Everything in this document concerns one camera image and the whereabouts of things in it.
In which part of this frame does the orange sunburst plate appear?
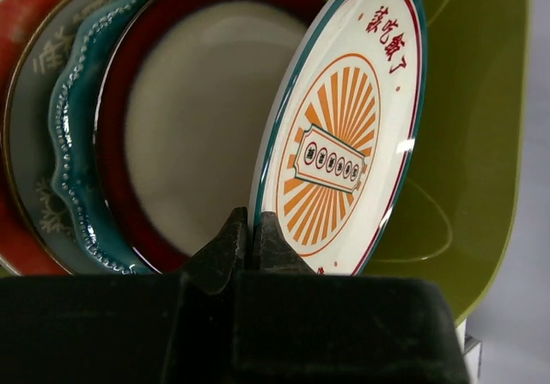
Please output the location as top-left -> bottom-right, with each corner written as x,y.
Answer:
248,0 -> 428,275

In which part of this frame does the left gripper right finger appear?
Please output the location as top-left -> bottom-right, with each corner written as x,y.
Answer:
240,212 -> 469,383

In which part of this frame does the teal scalloped plate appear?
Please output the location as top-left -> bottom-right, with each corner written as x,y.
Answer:
48,0 -> 151,275

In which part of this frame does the red and teal plate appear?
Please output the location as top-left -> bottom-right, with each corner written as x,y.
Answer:
1,0 -> 70,276

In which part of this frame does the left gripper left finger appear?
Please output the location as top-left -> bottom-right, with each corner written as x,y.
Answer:
1,207 -> 247,383

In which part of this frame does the green plastic bin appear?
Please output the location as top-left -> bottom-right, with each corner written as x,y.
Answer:
296,0 -> 530,327

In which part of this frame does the grey deer plate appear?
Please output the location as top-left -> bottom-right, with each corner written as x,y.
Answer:
1,0 -> 113,274

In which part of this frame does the dark red rimmed plate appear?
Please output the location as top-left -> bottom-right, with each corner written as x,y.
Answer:
95,0 -> 324,272

